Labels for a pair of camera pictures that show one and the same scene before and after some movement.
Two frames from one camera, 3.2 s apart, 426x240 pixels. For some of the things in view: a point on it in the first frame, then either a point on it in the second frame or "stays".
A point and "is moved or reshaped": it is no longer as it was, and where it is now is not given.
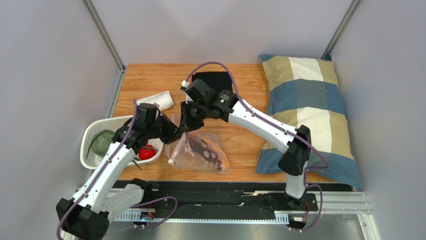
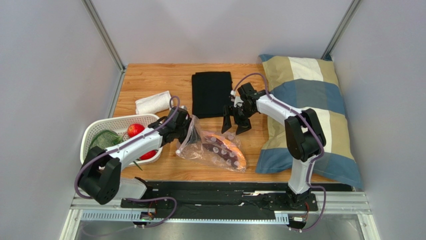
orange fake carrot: (206, 148) -> (224, 149)
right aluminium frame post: (341, 29) stays
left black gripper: (170, 136) -> (195, 136)
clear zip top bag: (199, 151) is moved or reshaped
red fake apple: (147, 152) stays
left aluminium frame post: (105, 35) stays
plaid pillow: (306, 91) stays
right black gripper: (188, 117) -> (238, 113)
